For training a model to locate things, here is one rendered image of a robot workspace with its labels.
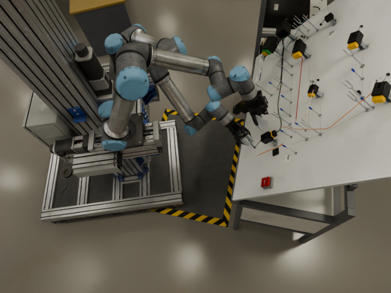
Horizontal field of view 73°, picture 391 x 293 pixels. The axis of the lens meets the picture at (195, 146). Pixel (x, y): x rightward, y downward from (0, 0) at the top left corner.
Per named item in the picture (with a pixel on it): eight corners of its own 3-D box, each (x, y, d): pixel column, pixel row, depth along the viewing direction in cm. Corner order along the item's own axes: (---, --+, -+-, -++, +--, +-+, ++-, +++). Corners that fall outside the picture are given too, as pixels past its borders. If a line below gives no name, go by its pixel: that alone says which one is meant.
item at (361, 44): (373, 31, 123) (363, 19, 119) (366, 51, 121) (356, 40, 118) (363, 34, 127) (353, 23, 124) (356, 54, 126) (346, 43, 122)
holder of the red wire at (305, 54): (315, 41, 155) (304, 31, 151) (310, 60, 152) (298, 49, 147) (308, 45, 159) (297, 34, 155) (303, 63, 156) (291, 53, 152)
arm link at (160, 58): (112, 50, 110) (214, 71, 131) (113, 70, 105) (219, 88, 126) (117, 27, 101) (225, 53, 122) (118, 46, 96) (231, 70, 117)
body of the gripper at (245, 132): (241, 142, 143) (226, 127, 141) (237, 140, 152) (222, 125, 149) (251, 132, 143) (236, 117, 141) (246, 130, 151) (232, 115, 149)
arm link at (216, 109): (210, 98, 148) (216, 95, 140) (224, 112, 150) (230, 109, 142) (202, 108, 146) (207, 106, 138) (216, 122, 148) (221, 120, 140)
